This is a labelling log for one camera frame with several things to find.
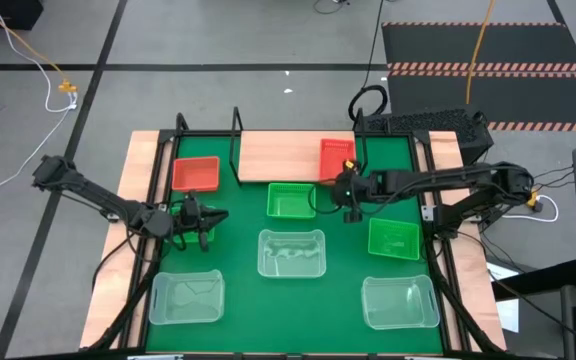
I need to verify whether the orange slotted plastic basket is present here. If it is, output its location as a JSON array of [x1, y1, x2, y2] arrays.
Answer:
[[318, 138, 358, 182], [171, 155, 221, 194]]

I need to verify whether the black hazard-striped floor mat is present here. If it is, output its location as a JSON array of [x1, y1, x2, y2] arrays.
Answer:
[[381, 21, 576, 71], [386, 69, 576, 132]]

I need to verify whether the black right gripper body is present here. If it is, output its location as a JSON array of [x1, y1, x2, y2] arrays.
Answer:
[[334, 171, 371, 210]]

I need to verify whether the yellow floor cable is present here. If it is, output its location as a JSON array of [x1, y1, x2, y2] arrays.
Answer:
[[0, 0, 69, 86]]

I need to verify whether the white power cable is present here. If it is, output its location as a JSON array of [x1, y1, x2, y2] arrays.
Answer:
[[500, 193, 560, 224]]

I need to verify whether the white floor cable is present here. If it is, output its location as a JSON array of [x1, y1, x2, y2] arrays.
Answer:
[[0, 0, 79, 206]]

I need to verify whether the green slotted plastic basket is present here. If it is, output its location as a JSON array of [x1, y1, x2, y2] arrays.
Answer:
[[266, 182, 318, 220], [367, 217, 422, 262], [170, 203, 217, 246]]

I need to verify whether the wooden shelf with black frame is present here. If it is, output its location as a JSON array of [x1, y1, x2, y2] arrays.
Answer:
[[231, 105, 371, 187]]

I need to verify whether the black computer tower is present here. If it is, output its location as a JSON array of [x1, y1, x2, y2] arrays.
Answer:
[[367, 104, 495, 166]]

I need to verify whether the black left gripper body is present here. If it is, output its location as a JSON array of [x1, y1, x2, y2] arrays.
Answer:
[[170, 195, 204, 240]]

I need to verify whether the clear plastic storage bin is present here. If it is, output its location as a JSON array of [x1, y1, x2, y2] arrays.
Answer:
[[148, 269, 226, 327], [360, 274, 441, 331], [256, 228, 328, 279]]

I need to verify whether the black box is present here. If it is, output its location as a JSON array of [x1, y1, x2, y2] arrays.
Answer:
[[0, 0, 44, 30]]

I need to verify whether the green table mat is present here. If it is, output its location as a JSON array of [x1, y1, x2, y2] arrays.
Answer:
[[145, 134, 445, 355]]

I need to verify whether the black floor cable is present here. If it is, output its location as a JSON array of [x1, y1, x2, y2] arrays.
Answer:
[[312, 0, 350, 15]]

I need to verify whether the long black cable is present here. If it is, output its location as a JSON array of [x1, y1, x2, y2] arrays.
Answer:
[[347, 0, 390, 124]]

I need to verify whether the white paper sheet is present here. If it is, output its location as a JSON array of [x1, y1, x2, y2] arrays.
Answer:
[[485, 260, 520, 334]]

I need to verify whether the long yellow cable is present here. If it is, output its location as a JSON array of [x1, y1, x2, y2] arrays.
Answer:
[[465, 0, 497, 105]]

